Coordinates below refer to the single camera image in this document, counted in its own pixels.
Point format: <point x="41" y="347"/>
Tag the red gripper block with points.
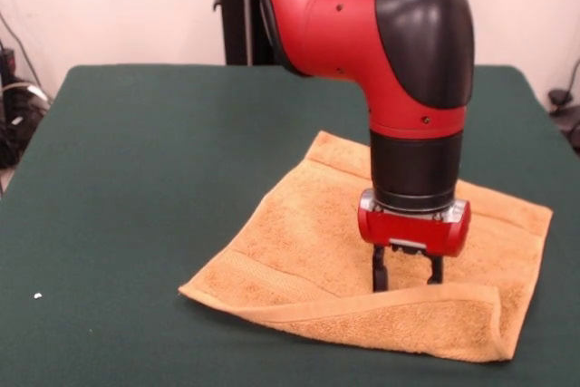
<point x="412" y="233"/>

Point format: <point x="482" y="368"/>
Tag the tan terry towel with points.
<point x="308" y="242"/>

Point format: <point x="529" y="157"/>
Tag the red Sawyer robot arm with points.
<point x="344" y="33"/>

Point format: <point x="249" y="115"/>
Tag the black equipment base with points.
<point x="568" y="126"/>

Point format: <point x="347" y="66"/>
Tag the dark grey round knob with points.
<point x="559" y="97"/>

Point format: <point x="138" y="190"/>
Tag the dark green table cloth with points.
<point x="113" y="178"/>

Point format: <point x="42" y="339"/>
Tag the black stand column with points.
<point x="235" y="11"/>

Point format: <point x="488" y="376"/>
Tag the small white crumb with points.
<point x="37" y="295"/>

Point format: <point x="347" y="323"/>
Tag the black block with red dot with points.
<point x="6" y="58"/>

